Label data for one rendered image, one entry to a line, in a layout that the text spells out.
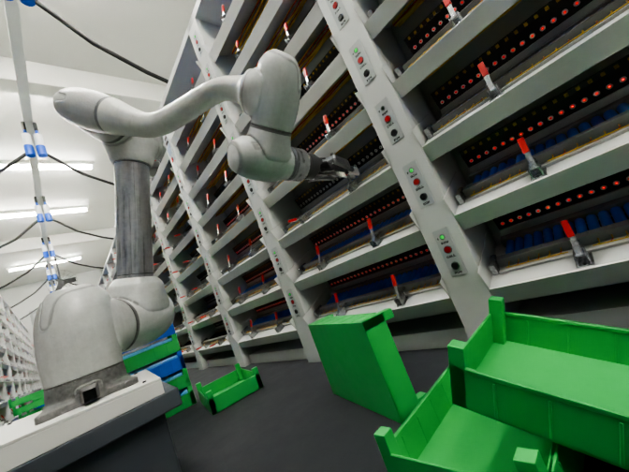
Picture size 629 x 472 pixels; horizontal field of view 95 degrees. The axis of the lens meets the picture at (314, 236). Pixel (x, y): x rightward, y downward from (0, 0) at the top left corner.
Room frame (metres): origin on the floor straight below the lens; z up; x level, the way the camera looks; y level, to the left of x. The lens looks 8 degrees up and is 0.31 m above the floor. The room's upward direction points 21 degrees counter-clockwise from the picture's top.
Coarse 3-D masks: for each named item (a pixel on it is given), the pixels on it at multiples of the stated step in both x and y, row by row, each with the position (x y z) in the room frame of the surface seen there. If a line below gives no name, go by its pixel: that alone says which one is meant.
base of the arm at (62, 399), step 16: (112, 368) 0.70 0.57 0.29; (64, 384) 0.64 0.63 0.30; (80, 384) 0.65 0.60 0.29; (96, 384) 0.65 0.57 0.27; (112, 384) 0.68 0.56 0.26; (128, 384) 0.69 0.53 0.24; (48, 400) 0.64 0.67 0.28; (64, 400) 0.63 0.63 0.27; (80, 400) 0.63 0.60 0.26; (48, 416) 0.60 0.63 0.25
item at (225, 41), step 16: (240, 0) 1.00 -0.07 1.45; (256, 0) 1.08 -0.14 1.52; (224, 16) 1.08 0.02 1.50; (240, 16) 1.10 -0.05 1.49; (256, 16) 1.17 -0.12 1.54; (224, 32) 1.11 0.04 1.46; (240, 32) 1.20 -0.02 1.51; (208, 48) 1.22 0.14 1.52; (224, 48) 1.22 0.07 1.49; (240, 48) 1.28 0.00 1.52
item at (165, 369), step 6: (180, 354) 1.34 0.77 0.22; (174, 360) 1.32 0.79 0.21; (180, 360) 1.33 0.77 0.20; (162, 366) 1.29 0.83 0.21; (168, 366) 1.30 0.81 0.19; (174, 366) 1.32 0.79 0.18; (180, 366) 1.33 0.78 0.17; (156, 372) 1.28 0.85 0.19; (162, 372) 1.29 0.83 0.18; (168, 372) 1.30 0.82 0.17; (174, 372) 1.31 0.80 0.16
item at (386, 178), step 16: (384, 176) 0.81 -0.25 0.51; (352, 192) 0.89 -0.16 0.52; (368, 192) 0.86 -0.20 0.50; (304, 208) 1.28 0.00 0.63; (336, 208) 0.96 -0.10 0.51; (352, 208) 0.93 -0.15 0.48; (288, 224) 1.25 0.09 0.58; (304, 224) 1.07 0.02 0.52; (320, 224) 1.04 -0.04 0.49; (288, 240) 1.17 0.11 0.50
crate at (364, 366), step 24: (384, 312) 0.62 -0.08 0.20; (336, 336) 0.72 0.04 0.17; (360, 336) 0.62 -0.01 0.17; (384, 336) 0.61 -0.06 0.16; (336, 360) 0.76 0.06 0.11; (360, 360) 0.65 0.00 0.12; (384, 360) 0.60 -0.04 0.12; (336, 384) 0.82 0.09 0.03; (360, 384) 0.69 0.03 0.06; (384, 384) 0.60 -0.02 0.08; (408, 384) 0.62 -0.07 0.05; (384, 408) 0.64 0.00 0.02; (408, 408) 0.61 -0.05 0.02
